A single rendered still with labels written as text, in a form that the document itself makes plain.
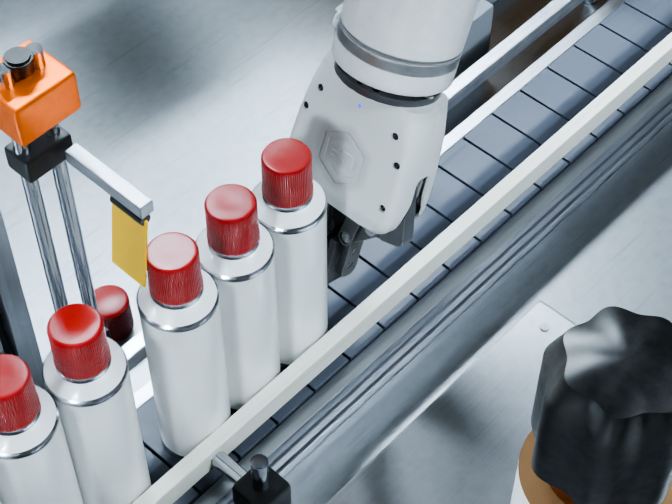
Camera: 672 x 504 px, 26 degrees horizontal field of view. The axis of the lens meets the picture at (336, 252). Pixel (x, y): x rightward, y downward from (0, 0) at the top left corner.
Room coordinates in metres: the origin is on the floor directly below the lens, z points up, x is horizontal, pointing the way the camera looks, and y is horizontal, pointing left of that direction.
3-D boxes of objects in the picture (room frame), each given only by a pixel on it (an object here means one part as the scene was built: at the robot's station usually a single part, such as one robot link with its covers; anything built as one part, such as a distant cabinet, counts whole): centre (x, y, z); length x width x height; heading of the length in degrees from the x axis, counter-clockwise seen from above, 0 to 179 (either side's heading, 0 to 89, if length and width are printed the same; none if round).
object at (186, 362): (0.55, 0.10, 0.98); 0.05 x 0.05 x 0.20
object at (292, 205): (0.63, 0.03, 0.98); 0.05 x 0.05 x 0.20
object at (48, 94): (0.57, 0.16, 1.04); 0.10 x 0.04 x 0.33; 47
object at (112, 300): (0.68, 0.18, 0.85); 0.03 x 0.03 x 0.03
